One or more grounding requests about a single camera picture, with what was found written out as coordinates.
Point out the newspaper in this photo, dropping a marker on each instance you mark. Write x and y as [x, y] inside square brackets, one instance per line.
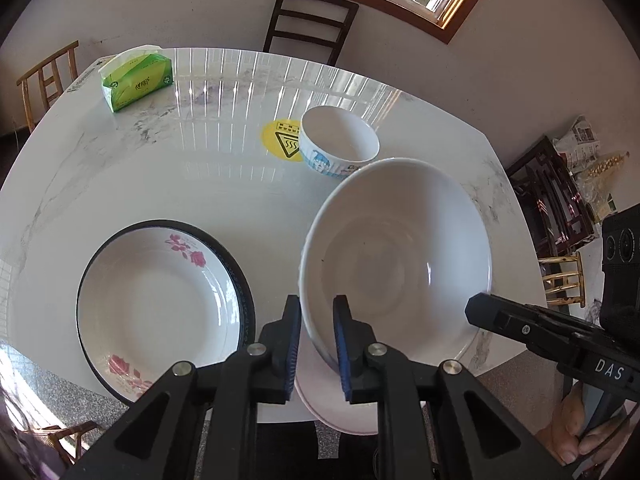
[580, 135]

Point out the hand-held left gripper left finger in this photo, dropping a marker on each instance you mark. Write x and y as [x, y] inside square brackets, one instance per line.
[290, 355]

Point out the yellow round warning sticker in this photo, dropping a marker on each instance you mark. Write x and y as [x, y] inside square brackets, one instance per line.
[280, 140]

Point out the dark wooden furniture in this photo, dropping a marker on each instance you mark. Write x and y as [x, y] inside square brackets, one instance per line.
[550, 200]

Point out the dark wooden chair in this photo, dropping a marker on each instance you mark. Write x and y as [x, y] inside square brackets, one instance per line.
[310, 25]

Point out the light wooden chair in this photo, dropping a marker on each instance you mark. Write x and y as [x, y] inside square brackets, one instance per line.
[47, 80]

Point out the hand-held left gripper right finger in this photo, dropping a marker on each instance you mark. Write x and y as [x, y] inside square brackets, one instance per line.
[342, 355]

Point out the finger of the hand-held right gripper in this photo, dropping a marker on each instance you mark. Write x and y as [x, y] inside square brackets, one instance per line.
[520, 322]

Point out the person's right hand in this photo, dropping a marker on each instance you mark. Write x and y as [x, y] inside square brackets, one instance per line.
[565, 435]

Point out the pink bowl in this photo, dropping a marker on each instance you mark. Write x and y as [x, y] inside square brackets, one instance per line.
[325, 405]

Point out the yellow dried plant bundle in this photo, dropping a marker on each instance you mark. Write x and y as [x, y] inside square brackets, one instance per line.
[605, 180]

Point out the white plate with pink flowers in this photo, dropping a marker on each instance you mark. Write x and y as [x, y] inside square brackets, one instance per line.
[155, 305]

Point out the large blue patterned plate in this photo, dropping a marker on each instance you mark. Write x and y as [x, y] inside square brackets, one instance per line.
[246, 300]

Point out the white bowl with red base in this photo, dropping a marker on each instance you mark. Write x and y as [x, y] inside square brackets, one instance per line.
[400, 260]

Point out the dark purple cloth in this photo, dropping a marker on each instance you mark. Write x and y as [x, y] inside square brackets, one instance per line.
[20, 440]

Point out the white bowl with blue cartoon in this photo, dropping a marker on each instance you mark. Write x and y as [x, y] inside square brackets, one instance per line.
[340, 145]

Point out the wooden chair with woven seat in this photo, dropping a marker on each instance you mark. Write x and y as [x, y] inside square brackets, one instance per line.
[70, 440]

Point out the green tissue pack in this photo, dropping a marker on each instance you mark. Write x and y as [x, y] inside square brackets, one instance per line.
[137, 80]

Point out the small golden wooden stool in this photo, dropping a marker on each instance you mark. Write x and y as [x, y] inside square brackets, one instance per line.
[565, 280]

